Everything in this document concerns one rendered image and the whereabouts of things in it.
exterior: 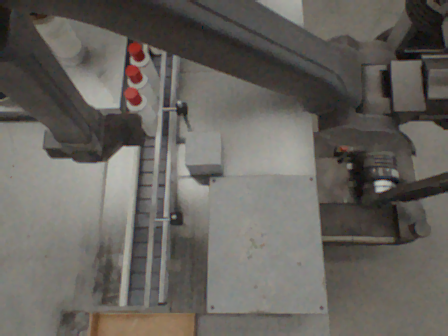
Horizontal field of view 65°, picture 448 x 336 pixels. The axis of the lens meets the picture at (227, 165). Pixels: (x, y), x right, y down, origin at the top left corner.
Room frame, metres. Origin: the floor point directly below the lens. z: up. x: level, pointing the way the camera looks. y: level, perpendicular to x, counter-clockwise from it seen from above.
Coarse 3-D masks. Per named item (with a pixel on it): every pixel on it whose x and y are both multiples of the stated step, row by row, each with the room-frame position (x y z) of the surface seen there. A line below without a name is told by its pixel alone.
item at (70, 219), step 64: (192, 64) 0.70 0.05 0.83; (0, 128) 0.61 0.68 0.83; (256, 128) 0.43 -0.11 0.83; (0, 192) 0.40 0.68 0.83; (64, 192) 0.36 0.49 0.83; (128, 192) 0.32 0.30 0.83; (192, 192) 0.28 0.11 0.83; (0, 256) 0.21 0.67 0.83; (64, 256) 0.17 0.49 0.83; (192, 256) 0.10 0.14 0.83; (0, 320) 0.04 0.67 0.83; (64, 320) 0.01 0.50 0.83; (256, 320) -0.09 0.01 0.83; (320, 320) -0.11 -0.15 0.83
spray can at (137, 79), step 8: (128, 72) 0.53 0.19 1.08; (136, 72) 0.53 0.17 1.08; (128, 80) 0.54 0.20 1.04; (136, 80) 0.52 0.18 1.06; (144, 80) 0.53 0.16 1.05; (136, 88) 0.51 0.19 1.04; (144, 88) 0.51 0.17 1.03; (152, 88) 0.53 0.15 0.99; (152, 96) 0.52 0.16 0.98; (152, 104) 0.51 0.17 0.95
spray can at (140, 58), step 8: (128, 48) 0.60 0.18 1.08; (136, 48) 0.60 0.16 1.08; (136, 56) 0.58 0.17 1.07; (144, 56) 0.59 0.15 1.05; (136, 64) 0.58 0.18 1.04; (144, 64) 0.58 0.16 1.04; (152, 64) 0.59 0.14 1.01; (144, 72) 0.57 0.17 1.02; (152, 72) 0.58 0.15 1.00; (152, 80) 0.58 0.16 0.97
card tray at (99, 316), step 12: (108, 312) 0.01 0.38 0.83; (120, 312) 0.00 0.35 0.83; (96, 324) -0.02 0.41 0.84; (108, 324) -0.02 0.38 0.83; (120, 324) -0.03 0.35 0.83; (132, 324) -0.03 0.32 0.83; (144, 324) -0.04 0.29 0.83; (156, 324) -0.05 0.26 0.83; (168, 324) -0.05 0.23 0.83; (180, 324) -0.06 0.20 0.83; (192, 324) -0.06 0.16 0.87
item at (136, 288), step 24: (168, 72) 0.66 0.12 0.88; (168, 96) 0.57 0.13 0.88; (168, 120) 0.49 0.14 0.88; (144, 144) 0.43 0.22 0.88; (144, 168) 0.36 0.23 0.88; (144, 192) 0.29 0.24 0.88; (144, 216) 0.22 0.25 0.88; (144, 240) 0.16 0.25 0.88; (144, 264) 0.10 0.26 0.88; (144, 288) 0.04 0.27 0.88
